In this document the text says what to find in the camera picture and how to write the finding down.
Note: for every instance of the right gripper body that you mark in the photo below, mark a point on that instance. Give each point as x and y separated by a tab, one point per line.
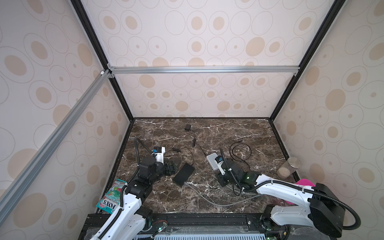
223	180

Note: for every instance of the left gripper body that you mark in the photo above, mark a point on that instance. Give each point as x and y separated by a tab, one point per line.
160	170

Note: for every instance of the black network switch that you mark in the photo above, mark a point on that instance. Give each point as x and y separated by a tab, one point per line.
184	173

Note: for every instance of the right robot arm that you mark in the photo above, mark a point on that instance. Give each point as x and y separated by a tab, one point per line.
315	206

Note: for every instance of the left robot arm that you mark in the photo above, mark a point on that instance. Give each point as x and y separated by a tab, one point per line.
131	217

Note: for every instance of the white rectangular box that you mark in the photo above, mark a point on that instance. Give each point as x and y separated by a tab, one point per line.
212	161

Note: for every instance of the green snack packet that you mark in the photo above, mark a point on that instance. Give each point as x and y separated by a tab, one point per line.
111	200

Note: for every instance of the pink silicone funnel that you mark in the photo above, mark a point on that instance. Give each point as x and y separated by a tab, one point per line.
305	182

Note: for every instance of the aluminium crossbar back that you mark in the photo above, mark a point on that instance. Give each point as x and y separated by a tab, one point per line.
210	70

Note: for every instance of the aluminium crossbar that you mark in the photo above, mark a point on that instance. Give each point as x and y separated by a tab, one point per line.
24	180
210	70

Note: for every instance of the aluminium crossbar left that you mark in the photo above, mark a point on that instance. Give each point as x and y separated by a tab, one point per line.
24	180

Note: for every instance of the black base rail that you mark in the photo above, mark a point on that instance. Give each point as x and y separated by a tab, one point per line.
260	222

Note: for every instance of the black corner frame post left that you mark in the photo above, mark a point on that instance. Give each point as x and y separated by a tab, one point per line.
94	40

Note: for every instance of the black corner frame post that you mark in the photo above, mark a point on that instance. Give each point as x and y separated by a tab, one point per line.
325	26
94	40

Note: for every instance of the black corner frame post right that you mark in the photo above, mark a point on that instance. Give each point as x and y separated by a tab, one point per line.
325	26

